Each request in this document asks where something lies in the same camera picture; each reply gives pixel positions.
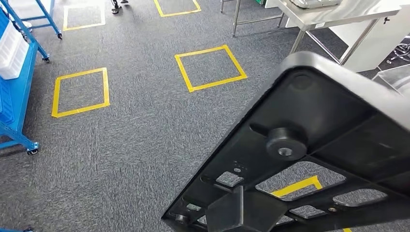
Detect black plastic plate bracket part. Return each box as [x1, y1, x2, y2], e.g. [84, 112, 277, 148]
[161, 51, 410, 232]

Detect white cabinet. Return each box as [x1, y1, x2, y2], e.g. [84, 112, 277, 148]
[330, 14, 410, 73]

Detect grey metal panel part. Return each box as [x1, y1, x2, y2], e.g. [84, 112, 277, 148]
[290, 0, 343, 9]

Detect white floor tape square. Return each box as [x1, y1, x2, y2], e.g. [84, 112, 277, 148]
[62, 4, 107, 32]

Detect stainless steel workbench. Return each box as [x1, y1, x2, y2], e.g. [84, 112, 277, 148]
[372, 64, 410, 98]

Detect blue wheeled metal rack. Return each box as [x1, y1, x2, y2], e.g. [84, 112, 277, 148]
[0, 0, 51, 158]
[0, 0, 64, 40]

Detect steel frame table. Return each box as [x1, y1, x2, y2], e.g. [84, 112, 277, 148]
[275, 0, 410, 66]
[219, 0, 286, 37]

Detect yellow floor tape square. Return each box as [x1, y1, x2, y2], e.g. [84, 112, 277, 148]
[51, 67, 111, 119]
[270, 175, 353, 232]
[153, 0, 202, 18]

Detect person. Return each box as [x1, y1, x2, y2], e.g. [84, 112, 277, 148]
[110, 0, 130, 15]

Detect small white plastic bin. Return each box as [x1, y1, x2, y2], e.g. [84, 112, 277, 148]
[0, 19, 23, 70]
[0, 38, 30, 81]

